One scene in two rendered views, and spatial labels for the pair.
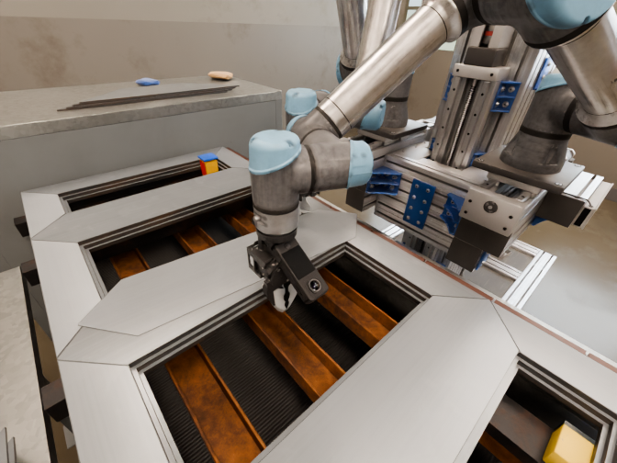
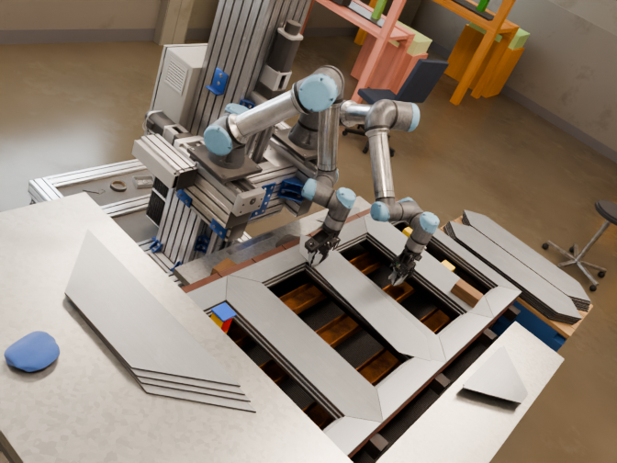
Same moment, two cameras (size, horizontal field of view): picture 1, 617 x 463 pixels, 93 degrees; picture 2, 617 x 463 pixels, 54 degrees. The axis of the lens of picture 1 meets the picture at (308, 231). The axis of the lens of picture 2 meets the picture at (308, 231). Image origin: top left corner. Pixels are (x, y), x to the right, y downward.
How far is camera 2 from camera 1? 252 cm
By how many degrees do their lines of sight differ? 84
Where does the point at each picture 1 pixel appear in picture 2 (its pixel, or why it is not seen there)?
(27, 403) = (447, 397)
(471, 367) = (399, 237)
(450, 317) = (378, 231)
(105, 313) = (420, 352)
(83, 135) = not seen: hidden behind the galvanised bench
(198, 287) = (392, 316)
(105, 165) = not seen: hidden behind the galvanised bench
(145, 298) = (406, 337)
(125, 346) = (431, 339)
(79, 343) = (437, 356)
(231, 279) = (382, 302)
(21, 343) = (425, 418)
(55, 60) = not seen: outside the picture
